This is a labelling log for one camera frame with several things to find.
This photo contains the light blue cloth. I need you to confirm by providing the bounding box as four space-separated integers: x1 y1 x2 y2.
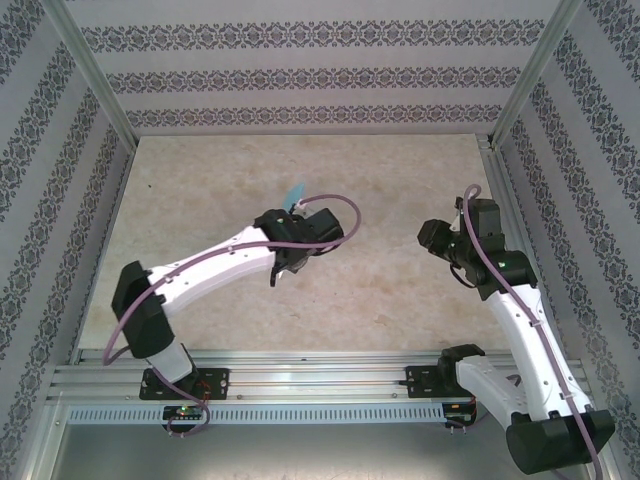
283 182 308 211

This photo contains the grey metal floor sheet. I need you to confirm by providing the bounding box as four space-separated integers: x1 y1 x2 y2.
49 423 614 480

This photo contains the aluminium side rail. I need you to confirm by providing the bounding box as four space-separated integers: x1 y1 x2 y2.
477 133 571 362

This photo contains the long aluminium mounting rail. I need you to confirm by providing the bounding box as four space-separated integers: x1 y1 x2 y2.
47 349 596 404

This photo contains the aluminium frame post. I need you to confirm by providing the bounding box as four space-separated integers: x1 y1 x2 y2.
42 0 139 147
491 0 585 149

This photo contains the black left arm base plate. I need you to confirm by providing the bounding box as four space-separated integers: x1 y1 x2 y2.
139 367 231 401

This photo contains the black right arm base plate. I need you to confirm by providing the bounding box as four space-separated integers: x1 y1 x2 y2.
405 364 476 400

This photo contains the slotted grey cable duct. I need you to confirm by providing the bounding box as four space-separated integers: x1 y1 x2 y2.
67 403 447 426

